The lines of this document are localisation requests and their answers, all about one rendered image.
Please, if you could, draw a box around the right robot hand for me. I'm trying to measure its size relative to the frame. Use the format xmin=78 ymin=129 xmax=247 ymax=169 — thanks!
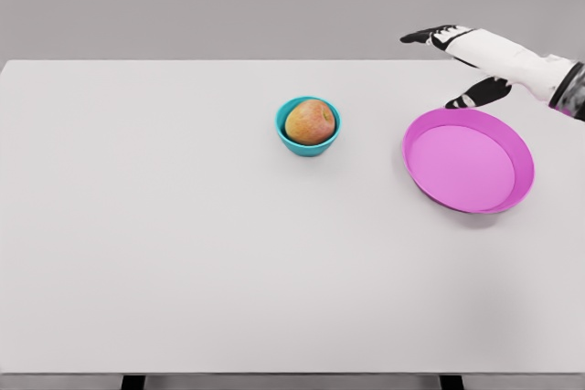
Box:
xmin=399 ymin=23 xmax=527 ymax=111

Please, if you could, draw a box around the pink plate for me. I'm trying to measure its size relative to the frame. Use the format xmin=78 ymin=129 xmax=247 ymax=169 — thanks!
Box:
xmin=401 ymin=107 xmax=536 ymax=215

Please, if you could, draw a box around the blue bowl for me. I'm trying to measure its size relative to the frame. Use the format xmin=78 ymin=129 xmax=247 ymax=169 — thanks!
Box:
xmin=274 ymin=96 xmax=342 ymax=158

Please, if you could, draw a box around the red yellow apple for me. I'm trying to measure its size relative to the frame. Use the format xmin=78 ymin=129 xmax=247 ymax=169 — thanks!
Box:
xmin=284 ymin=99 xmax=336 ymax=145

